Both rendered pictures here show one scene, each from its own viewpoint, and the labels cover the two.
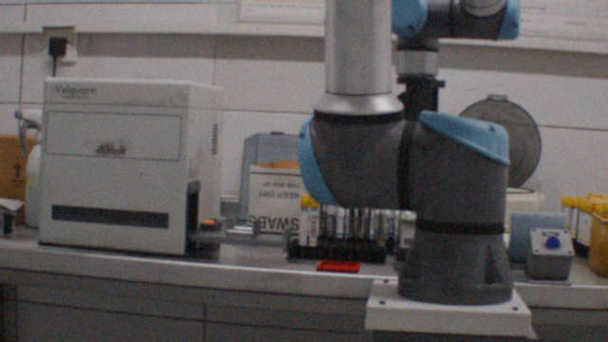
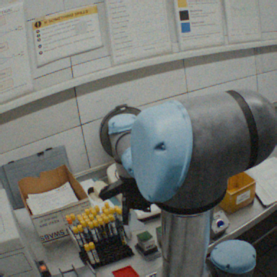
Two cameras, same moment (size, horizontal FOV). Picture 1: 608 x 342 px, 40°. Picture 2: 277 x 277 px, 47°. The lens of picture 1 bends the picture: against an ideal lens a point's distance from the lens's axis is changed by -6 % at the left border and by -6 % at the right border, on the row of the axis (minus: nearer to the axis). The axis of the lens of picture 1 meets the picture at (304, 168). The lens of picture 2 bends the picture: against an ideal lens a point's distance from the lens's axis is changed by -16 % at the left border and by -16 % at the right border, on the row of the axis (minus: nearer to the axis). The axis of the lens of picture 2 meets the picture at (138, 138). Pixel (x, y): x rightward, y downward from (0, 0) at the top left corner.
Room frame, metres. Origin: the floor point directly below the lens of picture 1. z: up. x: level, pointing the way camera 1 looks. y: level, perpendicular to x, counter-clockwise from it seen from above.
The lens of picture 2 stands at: (0.74, 0.22, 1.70)
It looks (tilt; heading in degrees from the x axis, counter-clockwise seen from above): 26 degrees down; 330
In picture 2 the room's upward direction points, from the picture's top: 8 degrees counter-clockwise
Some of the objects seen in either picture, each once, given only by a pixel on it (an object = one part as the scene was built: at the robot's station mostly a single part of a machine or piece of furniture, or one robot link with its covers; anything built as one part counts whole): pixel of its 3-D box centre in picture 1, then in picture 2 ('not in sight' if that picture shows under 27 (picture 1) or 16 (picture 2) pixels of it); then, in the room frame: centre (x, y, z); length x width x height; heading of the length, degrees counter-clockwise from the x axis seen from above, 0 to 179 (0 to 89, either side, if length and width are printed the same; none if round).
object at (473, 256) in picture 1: (457, 256); not in sight; (1.09, -0.20, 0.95); 0.15 x 0.15 x 0.10
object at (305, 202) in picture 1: (338, 226); (102, 245); (1.55, -0.07, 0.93); 0.17 x 0.09 x 0.11; 84
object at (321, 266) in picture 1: (338, 266); (125, 274); (1.42, -0.06, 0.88); 0.07 x 0.07 x 0.01; 83
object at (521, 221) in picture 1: (536, 239); not in sight; (1.51, -0.42, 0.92); 0.10 x 0.07 x 0.10; 78
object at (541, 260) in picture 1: (547, 253); (213, 222); (1.40, -0.41, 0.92); 0.13 x 0.07 x 0.08; 173
